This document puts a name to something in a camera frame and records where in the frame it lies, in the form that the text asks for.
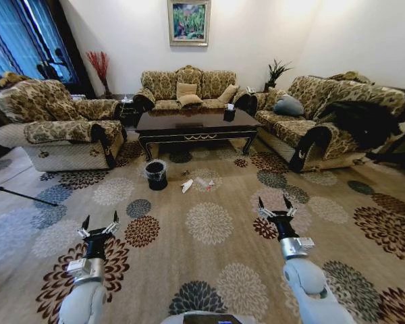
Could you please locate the dark side table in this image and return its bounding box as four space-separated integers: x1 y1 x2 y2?
115 97 136 128

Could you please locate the floral three-seat sofa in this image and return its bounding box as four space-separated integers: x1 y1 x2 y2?
132 64 254 113

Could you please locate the green potted plant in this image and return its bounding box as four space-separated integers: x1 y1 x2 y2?
263 59 293 92

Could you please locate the blue curtain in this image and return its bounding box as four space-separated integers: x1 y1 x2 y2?
0 0 79 89

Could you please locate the clear plastic bottle trash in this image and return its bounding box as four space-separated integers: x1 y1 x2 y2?
194 176 215 192

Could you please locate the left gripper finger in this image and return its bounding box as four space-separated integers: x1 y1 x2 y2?
76 215 91 239
104 211 119 234

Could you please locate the floral armchair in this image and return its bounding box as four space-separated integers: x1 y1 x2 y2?
0 78 128 172

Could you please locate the blue-grey cushion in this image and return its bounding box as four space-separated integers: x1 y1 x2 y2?
273 94 306 117

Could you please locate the black tripod leg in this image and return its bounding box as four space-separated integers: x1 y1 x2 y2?
0 183 59 207

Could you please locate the floral sofa with black cloth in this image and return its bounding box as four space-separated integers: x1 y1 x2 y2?
252 71 405 173

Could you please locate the framed green painting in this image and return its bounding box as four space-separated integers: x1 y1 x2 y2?
167 0 212 47

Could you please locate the tan square cushion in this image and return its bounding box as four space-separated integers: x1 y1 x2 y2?
175 81 198 99

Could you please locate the floral patterned rug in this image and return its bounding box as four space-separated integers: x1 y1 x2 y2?
0 134 405 324

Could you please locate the black cloth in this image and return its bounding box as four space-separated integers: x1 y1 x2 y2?
318 100 401 150

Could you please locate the black trash bin with liner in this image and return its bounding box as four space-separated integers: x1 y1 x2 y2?
144 160 169 191

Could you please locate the red dried branches vase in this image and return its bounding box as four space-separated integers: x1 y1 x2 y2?
86 51 113 99

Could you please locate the tan leaning cushion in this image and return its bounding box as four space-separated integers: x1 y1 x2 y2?
217 84 240 103

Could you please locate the dark wooden coffee table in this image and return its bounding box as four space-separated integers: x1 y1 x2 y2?
134 109 264 162

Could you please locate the tan flat cushion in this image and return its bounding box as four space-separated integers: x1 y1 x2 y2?
176 94 205 107

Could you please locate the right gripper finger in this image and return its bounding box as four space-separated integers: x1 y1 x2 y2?
258 196 273 220
282 193 298 219

